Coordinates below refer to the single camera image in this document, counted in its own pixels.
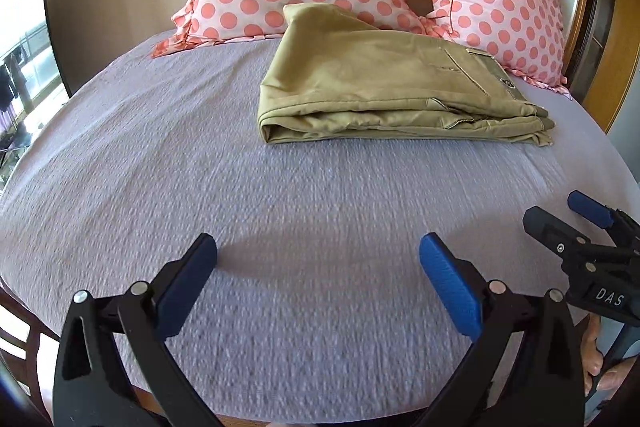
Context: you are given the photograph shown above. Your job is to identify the khaki tan pants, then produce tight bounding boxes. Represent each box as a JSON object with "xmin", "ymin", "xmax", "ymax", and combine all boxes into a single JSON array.
[{"xmin": 257, "ymin": 3, "xmax": 554, "ymax": 146}]

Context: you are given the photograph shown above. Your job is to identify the person's right hand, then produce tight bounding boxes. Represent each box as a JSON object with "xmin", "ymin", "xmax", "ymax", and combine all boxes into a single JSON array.
[{"xmin": 580, "ymin": 313, "xmax": 636, "ymax": 395}]

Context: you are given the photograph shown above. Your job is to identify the lavender bed sheet mattress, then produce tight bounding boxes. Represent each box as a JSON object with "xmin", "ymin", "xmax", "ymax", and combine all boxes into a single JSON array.
[{"xmin": 1, "ymin": 40, "xmax": 639, "ymax": 423}]

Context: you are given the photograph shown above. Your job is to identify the glass balcony window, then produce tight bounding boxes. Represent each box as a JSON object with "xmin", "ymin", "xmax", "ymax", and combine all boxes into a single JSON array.
[{"xmin": 1, "ymin": 0, "xmax": 70, "ymax": 186}]

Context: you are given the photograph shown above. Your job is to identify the wooden door frame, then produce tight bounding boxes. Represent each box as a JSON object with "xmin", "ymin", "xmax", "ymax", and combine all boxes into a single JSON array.
[{"xmin": 514, "ymin": 0, "xmax": 640, "ymax": 136}]

